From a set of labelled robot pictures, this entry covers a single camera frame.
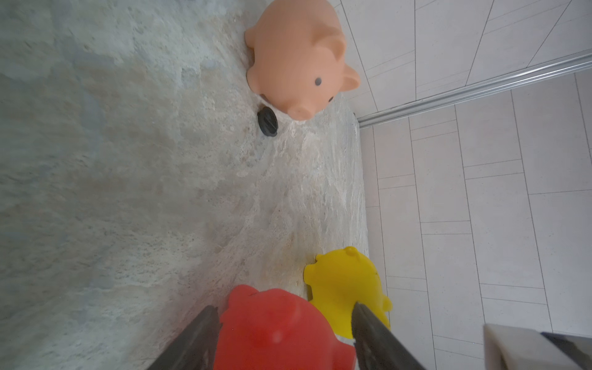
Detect yellow piggy bank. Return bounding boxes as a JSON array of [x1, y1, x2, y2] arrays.
[[303, 246, 393, 339]]

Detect red piggy bank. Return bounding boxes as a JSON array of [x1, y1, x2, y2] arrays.
[[214, 285, 357, 369]]

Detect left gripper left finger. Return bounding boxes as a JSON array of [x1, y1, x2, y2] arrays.
[[147, 305, 221, 370]]

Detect black plug near pink pig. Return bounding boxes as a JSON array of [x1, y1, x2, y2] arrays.
[[257, 106, 278, 137]]

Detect pink piggy bank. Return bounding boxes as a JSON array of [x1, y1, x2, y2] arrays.
[[245, 0, 361, 121]]

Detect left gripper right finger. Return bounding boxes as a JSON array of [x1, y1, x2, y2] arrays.
[[351, 302, 425, 370]]

